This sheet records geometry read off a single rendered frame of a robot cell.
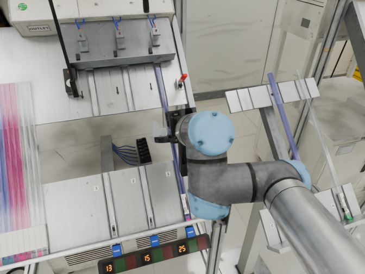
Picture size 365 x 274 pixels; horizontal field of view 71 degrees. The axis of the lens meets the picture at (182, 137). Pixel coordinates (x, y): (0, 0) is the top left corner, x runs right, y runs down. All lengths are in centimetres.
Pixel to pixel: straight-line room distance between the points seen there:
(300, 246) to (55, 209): 65
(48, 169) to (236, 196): 95
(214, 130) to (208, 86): 246
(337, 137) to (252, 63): 170
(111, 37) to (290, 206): 70
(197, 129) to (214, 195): 12
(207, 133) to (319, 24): 117
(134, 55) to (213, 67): 200
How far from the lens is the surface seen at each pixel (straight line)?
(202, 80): 282
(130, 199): 81
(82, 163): 123
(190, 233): 82
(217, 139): 42
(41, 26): 95
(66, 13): 92
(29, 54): 97
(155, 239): 81
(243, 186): 46
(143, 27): 91
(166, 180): 81
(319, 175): 161
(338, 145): 151
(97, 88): 88
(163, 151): 121
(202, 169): 44
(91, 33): 90
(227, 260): 158
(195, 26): 261
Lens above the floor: 140
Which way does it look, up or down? 37 degrees down
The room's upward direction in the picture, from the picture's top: straight up
